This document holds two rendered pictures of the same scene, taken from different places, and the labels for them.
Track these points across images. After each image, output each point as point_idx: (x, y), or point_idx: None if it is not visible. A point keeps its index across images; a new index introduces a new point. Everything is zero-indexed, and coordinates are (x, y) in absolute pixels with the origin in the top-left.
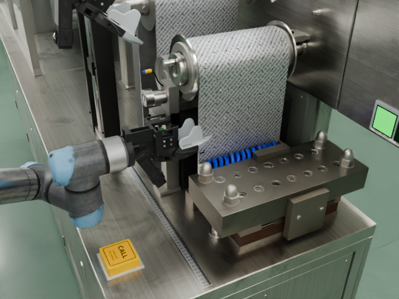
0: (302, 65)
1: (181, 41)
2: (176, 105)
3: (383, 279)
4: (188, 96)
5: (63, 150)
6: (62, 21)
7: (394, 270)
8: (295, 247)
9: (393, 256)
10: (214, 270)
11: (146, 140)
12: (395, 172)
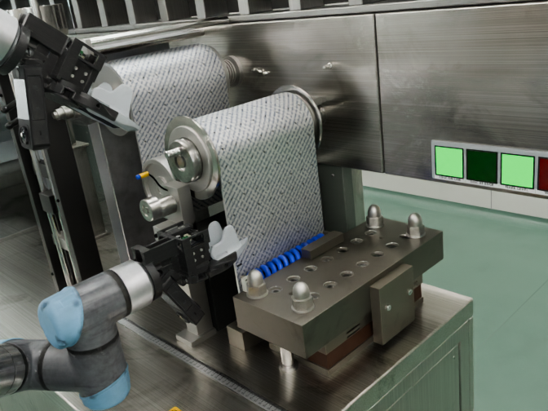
0: (324, 135)
1: (183, 123)
2: (191, 212)
3: (474, 409)
4: (206, 192)
5: (60, 293)
6: (33, 110)
7: (482, 394)
8: (395, 351)
9: (474, 377)
10: (307, 408)
11: (170, 257)
12: (434, 280)
